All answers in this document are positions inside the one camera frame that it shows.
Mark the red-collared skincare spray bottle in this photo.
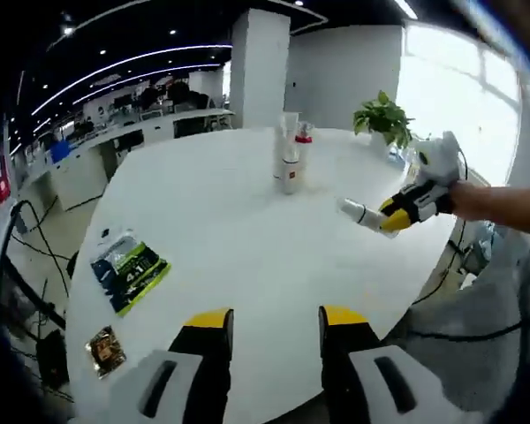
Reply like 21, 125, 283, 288
294, 121, 315, 178

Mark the row of white office desks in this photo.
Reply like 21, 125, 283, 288
24, 108, 236, 213

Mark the green potted plant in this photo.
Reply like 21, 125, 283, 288
352, 90, 416, 158

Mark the bright window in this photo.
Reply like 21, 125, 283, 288
397, 21, 525, 186

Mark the clear skincare sample packet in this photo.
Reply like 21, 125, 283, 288
97, 227, 132, 248

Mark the blue box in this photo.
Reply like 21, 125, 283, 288
48, 140, 72, 163

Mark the black power adapter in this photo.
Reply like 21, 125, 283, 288
34, 329, 70, 390

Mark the gold foil skincare sachet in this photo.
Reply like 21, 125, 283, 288
84, 325, 128, 379

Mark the black laptop cable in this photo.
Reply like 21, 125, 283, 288
11, 199, 74, 266

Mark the white clear-capped skincare bottle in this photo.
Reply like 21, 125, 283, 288
337, 197, 401, 238

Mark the person's right hand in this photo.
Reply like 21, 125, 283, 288
448, 179, 486, 221

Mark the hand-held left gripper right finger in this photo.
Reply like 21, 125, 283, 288
317, 305, 463, 424

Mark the green black skincare packet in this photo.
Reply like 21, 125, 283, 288
90, 228, 172, 318

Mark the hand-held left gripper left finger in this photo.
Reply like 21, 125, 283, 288
109, 307, 236, 424

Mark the black chair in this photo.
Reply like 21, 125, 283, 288
65, 250, 81, 280

